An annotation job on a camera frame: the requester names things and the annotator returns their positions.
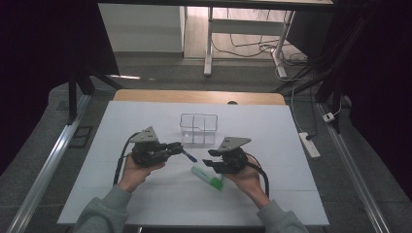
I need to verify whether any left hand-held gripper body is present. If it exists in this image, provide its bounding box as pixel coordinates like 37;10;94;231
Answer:
129;125;169;168

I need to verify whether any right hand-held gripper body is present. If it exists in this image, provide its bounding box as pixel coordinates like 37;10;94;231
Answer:
213;136;253;175

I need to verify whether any green highlighter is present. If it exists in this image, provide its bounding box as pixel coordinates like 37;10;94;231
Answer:
190;164;224;191

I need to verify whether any blue pen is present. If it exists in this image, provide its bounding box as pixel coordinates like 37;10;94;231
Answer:
181;149;198;163

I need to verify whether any clear pen holder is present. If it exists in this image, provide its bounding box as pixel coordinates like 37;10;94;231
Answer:
179;113;219;147

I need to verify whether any person's left hand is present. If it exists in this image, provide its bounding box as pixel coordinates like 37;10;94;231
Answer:
117;154;166;193

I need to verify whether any person's right hand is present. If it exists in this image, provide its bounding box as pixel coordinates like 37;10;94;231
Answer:
223;154;271;210

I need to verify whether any dark floor plate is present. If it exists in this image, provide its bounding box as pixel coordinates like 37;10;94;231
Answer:
69;125;94;150

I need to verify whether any white power strip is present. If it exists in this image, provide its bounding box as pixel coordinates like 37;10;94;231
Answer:
298;131;322;159

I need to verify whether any black metal stand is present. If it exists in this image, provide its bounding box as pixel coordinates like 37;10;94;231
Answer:
273;0;373;134
66;64;124;125

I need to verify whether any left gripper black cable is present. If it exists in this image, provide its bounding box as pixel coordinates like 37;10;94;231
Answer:
112;131;142;187

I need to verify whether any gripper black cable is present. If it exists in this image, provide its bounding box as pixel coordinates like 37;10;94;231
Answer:
246;153;270;198
112;131;142;187

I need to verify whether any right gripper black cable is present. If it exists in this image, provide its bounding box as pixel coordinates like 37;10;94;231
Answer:
246;153;270;198

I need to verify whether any white power strip cable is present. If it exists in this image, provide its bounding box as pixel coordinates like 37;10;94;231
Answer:
290;85;304;134

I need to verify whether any black power cable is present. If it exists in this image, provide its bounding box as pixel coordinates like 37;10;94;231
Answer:
305;85;319;141

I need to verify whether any aluminium rail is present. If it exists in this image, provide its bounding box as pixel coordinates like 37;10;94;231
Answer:
317;102;392;233
6;93;93;233

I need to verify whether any tangle of floor cables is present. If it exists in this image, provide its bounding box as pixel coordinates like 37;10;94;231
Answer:
212;8;309;66

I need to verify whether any white desk frame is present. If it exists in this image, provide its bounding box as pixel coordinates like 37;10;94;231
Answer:
203;5;296;80

